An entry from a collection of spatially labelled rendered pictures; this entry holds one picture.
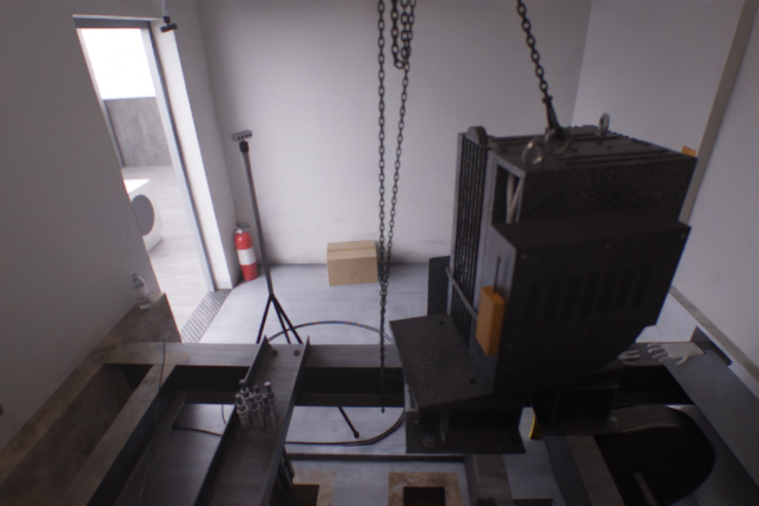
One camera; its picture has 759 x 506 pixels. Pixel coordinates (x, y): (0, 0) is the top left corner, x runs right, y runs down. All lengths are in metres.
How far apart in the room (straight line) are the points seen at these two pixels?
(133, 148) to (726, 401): 8.31
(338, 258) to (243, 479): 2.20
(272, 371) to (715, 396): 1.75
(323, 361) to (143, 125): 6.89
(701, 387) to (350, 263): 2.43
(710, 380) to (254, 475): 1.76
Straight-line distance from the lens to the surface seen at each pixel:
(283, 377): 1.77
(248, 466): 1.55
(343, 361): 1.80
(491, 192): 1.15
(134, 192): 4.63
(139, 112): 8.21
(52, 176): 2.14
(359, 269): 3.42
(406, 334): 1.55
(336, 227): 3.66
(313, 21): 3.34
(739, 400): 2.08
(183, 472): 2.49
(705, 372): 2.13
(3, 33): 2.11
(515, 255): 0.91
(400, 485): 2.21
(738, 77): 2.32
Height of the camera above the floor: 1.90
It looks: 29 degrees down
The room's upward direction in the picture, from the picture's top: 2 degrees counter-clockwise
